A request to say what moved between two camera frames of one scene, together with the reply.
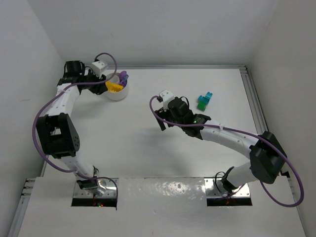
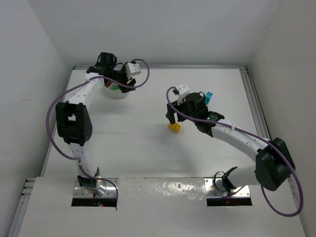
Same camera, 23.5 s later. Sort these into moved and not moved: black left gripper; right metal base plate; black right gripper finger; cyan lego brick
Moved: black right gripper finger; black left gripper
Not moved: cyan lego brick; right metal base plate
